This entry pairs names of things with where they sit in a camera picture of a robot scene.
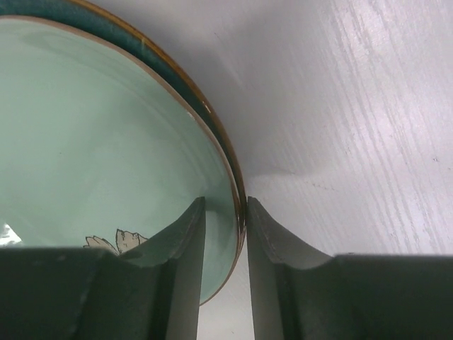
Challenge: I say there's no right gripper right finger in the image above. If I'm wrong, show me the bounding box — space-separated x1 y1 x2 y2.
246 197 335 339

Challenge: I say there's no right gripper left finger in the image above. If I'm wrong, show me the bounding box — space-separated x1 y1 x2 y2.
120 197 206 339

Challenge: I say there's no mint green flower plate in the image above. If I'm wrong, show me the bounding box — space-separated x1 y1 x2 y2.
1 15 241 302

